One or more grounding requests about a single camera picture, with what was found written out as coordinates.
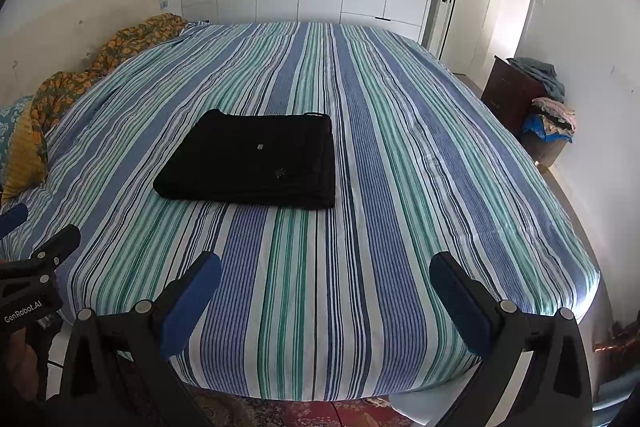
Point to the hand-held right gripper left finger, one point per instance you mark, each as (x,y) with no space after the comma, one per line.
(192,302)

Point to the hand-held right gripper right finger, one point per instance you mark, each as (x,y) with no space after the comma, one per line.
(457,302)

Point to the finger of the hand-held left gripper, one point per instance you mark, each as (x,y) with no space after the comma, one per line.
(57,247)
(12,217)

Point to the black pants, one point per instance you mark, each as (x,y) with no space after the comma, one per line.
(240,167)

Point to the teal patterned pillow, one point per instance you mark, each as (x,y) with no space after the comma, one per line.
(10,127)

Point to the striped bed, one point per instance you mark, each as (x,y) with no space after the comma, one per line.
(350,257)

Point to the orange patterned blanket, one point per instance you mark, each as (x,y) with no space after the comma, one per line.
(65,92)

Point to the red patterned rug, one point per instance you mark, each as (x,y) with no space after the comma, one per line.
(310,414)

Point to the brown laundry basket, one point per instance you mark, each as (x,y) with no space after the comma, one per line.
(545,152)

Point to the pile of mixed clothes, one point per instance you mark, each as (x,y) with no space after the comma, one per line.
(552,117)

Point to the dark wooden dresser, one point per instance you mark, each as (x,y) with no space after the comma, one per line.
(505,92)

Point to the grey-blue cloth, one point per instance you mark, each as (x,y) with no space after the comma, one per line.
(542,74)

